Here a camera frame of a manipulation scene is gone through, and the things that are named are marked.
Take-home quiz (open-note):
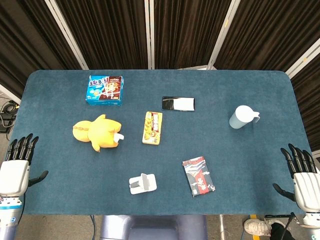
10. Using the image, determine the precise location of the blue table cloth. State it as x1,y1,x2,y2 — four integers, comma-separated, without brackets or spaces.
15,69,313,216

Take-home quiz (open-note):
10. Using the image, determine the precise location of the light blue cup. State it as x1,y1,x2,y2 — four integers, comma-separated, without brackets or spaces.
228,105,261,130

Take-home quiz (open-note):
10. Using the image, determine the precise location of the yellow snack box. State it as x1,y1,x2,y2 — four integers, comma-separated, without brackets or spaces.
141,111,163,146

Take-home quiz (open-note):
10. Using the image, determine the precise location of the red black printed box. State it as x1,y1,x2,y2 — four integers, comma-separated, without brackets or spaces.
182,156,216,198

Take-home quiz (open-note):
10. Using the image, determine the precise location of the yellow plush duck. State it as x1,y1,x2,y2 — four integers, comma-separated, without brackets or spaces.
72,114,125,153

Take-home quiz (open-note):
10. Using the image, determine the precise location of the blue cookie box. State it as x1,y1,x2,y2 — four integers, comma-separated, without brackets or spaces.
85,75,125,106

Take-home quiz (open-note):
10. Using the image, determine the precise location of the metal table leg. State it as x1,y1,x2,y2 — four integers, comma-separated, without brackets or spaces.
218,214,225,240

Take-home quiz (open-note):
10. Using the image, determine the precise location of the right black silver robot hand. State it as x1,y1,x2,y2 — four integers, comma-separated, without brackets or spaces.
272,143,320,213

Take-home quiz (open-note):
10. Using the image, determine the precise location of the black floor cable bundle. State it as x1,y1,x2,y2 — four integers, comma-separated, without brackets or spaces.
0,98,20,133

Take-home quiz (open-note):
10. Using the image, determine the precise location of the dark curtain partition panel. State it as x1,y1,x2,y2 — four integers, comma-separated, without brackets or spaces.
149,0,241,70
53,0,155,70
284,37,320,151
0,0,88,98
212,0,320,73

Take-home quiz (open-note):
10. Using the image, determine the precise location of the black smartphone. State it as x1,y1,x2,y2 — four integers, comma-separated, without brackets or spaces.
161,96,196,112

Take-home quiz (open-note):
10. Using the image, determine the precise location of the black trouser leg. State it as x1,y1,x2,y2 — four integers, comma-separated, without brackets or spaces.
269,222,300,240

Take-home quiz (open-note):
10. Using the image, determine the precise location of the white sneaker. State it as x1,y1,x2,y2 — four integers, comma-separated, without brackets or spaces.
243,217,286,237

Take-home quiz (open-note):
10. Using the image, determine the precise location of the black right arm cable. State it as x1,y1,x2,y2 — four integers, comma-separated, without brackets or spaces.
281,212,300,238

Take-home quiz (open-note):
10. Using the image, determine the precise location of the white folding phone stand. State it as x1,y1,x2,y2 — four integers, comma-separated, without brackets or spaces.
128,173,158,196

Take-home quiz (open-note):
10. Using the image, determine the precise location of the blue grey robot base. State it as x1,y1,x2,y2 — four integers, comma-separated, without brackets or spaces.
99,214,209,240

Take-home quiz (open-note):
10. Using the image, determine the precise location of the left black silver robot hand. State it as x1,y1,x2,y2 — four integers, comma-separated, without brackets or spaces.
0,133,49,198

